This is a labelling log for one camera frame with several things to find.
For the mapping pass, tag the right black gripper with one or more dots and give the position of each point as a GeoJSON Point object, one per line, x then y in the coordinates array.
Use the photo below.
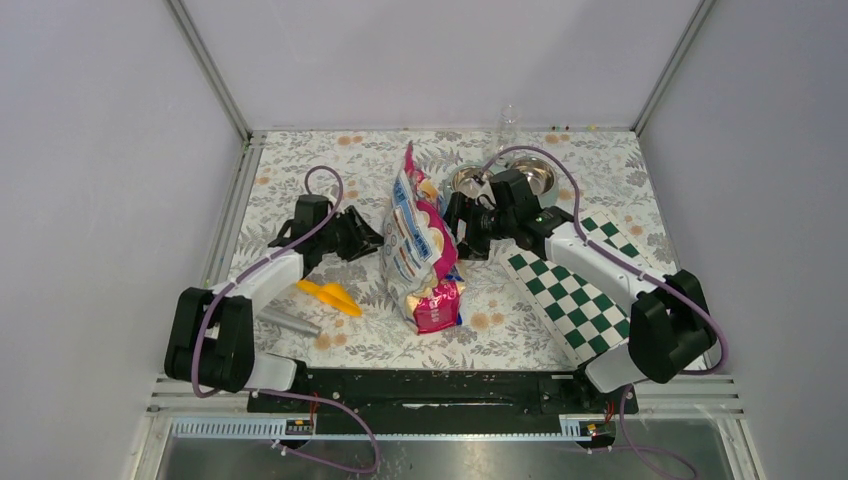
{"type": "Point", "coordinates": [462, 208]}

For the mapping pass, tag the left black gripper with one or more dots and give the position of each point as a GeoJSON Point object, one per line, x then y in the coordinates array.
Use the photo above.
{"type": "Point", "coordinates": [372, 239]}

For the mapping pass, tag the pink pet food bag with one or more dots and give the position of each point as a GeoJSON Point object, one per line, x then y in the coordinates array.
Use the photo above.
{"type": "Point", "coordinates": [419, 256]}

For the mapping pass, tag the orange plastic scoop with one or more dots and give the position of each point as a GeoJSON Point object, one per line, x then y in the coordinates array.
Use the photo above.
{"type": "Point", "coordinates": [332, 294]}

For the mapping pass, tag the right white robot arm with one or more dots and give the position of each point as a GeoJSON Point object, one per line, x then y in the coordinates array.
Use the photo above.
{"type": "Point", "coordinates": [669, 325]}

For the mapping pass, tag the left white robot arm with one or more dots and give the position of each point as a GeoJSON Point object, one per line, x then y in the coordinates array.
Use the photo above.
{"type": "Point", "coordinates": [211, 343]}

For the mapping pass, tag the green double pet bowl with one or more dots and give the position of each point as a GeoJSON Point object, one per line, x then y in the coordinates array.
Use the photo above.
{"type": "Point", "coordinates": [468, 180]}

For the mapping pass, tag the floral table mat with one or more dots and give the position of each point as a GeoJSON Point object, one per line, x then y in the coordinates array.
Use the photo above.
{"type": "Point", "coordinates": [603, 174]}

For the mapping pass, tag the clear plastic bottle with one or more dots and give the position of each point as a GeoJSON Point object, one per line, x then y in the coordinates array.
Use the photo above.
{"type": "Point", "coordinates": [507, 128]}

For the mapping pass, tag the grey metal cylinder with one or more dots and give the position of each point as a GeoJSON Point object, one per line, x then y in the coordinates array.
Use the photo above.
{"type": "Point", "coordinates": [289, 322]}

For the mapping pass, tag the green white checkerboard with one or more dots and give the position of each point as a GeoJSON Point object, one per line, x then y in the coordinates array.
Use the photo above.
{"type": "Point", "coordinates": [582, 321]}

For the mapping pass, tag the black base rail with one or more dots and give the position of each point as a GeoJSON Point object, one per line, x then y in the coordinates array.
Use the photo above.
{"type": "Point", "coordinates": [418, 402]}

